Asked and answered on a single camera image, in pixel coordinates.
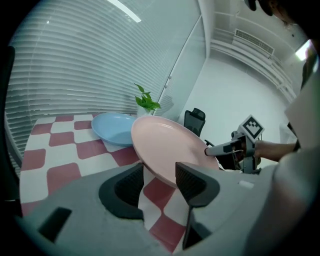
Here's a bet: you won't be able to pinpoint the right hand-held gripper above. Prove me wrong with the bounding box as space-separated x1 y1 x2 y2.
204 114 266 174

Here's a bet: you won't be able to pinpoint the person's right forearm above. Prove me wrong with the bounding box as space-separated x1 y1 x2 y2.
254 140 299 163

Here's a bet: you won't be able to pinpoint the ceiling light panel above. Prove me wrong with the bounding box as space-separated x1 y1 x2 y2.
294 39 311 61

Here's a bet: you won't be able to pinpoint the green potted plant white pot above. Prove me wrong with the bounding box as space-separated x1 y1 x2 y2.
133 82 162 119

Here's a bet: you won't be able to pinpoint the red white checkered tablecloth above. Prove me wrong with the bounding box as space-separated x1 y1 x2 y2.
19 113 192 255

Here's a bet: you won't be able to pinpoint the white window blinds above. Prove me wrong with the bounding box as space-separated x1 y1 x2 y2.
4 0 208 176

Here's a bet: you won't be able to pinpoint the white ceiling pipes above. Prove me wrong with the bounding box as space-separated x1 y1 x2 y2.
211 26 300 103

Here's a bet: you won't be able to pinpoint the big blue plate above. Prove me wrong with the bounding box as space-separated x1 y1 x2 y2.
91 112 138 148

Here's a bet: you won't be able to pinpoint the black head-mounted camera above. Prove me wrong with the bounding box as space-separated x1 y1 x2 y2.
243 0 276 17

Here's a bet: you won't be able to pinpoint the white air conditioner vent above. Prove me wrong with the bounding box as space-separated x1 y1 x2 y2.
234 28 275 60

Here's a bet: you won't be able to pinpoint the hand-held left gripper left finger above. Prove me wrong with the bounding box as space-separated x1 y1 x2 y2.
14 161 174 256

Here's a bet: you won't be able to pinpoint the black mesh office chair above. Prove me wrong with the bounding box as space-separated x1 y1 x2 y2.
184 107 216 148

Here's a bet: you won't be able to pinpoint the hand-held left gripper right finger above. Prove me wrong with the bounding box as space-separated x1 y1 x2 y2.
175 161 261 251

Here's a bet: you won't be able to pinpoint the big pink plate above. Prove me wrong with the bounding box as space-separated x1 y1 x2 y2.
130 115 221 190

